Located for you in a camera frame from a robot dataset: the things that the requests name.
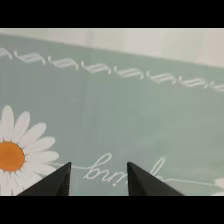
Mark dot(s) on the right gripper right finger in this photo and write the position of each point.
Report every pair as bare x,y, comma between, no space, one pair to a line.
143,183

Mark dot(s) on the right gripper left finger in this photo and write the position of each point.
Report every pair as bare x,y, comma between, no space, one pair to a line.
57,184

